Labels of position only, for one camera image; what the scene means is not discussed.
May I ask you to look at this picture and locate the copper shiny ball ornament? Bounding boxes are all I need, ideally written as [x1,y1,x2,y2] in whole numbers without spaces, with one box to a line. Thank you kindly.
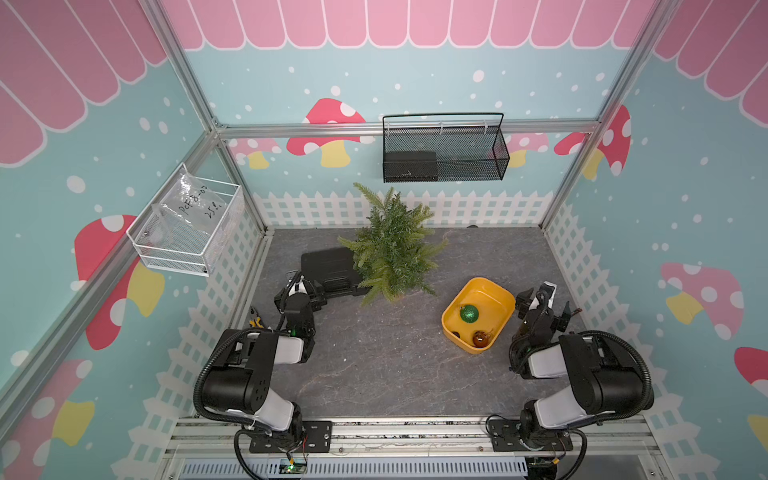
[472,330,492,349]

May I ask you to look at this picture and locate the yellow plastic bin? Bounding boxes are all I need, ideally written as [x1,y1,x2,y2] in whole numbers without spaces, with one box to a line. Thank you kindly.
[441,277,516,355]

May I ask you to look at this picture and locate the green glitter ball ornament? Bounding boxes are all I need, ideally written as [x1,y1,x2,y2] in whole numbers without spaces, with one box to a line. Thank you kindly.
[459,304,480,324]

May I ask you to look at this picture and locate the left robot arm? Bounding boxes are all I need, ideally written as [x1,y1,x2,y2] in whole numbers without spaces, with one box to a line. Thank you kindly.
[193,271,316,451]

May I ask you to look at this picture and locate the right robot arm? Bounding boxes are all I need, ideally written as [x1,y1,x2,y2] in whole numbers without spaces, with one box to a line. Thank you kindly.
[508,282,655,451]

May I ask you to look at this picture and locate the small green christmas tree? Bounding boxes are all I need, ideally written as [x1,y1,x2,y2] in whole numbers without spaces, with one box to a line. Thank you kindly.
[339,183,447,306]

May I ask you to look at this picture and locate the black flat box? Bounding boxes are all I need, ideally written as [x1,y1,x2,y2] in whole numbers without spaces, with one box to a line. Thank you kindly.
[301,247,370,298]

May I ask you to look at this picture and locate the clear plastic zip bag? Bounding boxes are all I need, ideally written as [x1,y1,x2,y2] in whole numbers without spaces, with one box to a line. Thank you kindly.
[143,172,245,267]

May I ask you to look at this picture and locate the green circuit board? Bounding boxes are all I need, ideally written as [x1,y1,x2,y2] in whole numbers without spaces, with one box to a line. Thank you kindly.
[279,459,308,475]

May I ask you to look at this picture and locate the black box in basket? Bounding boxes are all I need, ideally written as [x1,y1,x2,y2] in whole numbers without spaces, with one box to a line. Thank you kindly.
[383,151,439,183]

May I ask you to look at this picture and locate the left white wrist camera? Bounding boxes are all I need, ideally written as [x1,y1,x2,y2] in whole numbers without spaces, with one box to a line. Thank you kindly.
[287,277,309,297]

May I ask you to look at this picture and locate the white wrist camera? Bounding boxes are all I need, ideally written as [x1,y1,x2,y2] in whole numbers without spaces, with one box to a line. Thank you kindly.
[535,281,557,309]
[287,277,309,297]

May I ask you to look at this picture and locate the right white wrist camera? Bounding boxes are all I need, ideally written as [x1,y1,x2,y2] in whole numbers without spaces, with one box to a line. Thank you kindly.
[535,281,557,309]

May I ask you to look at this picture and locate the yellow handled pliers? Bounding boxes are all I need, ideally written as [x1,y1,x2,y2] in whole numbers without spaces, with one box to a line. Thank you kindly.
[248,306,265,329]

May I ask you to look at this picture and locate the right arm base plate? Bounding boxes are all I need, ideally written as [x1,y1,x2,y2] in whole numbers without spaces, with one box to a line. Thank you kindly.
[484,415,573,454]

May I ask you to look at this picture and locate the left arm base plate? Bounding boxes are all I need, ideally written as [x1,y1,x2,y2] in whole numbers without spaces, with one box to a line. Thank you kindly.
[248,420,333,454]

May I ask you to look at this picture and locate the white wire wall basket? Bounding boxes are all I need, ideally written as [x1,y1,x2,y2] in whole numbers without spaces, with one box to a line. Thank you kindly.
[126,164,245,277]

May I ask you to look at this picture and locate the aluminium front rail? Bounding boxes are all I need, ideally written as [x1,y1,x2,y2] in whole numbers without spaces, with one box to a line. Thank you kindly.
[162,416,661,460]

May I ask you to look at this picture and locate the black wire mesh basket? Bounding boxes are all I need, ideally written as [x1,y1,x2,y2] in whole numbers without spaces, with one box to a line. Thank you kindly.
[382,112,511,182]

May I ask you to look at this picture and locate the white slotted cable duct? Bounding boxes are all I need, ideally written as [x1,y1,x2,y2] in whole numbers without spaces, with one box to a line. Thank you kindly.
[179,458,529,480]

